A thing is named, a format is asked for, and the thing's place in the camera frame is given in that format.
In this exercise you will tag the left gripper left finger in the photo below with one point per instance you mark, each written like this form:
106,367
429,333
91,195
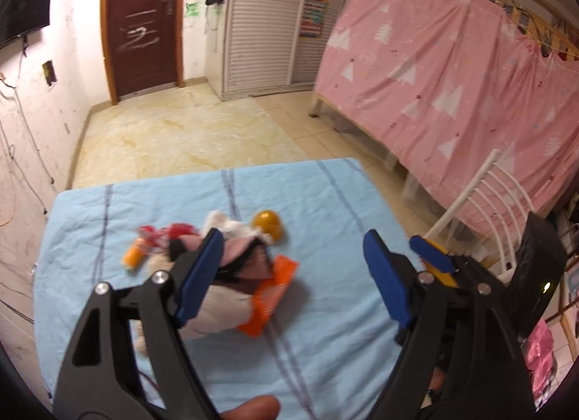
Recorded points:
126,359

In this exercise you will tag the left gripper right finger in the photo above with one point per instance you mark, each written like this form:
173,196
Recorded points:
487,377

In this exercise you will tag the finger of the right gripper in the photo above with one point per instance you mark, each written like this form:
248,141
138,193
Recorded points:
432,254

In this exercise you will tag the yellow orange trash bin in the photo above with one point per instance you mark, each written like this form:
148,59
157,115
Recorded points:
446,278

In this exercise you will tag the person's right hand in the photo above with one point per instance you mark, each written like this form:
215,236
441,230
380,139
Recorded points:
437,380

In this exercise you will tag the person's left hand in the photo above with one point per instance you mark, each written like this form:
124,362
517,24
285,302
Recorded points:
264,407

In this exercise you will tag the small orange bottle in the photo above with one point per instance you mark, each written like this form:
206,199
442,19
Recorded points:
136,254

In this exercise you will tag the light blue bed sheet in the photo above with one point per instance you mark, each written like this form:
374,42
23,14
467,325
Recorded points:
316,335

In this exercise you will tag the pink white fabric bundle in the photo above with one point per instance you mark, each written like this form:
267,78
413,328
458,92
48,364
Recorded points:
245,264

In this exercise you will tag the red snack wrapper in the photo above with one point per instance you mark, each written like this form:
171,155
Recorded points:
159,238

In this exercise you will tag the round yellow plastic lid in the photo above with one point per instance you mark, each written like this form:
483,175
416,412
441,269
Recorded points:
269,223

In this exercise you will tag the orange rectangular box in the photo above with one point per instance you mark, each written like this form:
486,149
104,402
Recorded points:
269,294

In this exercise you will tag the pink tree-pattern curtain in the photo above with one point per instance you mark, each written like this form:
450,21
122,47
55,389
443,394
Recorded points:
452,85

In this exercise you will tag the white crumpled tissue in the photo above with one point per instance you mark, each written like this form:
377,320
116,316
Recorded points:
229,227

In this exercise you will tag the white louvered wardrobe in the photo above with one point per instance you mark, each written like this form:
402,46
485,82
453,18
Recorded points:
254,48

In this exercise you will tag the dark red door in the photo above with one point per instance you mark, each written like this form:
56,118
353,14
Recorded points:
142,46

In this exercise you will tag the colourful wall poster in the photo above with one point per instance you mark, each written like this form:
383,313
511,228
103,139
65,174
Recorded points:
312,19

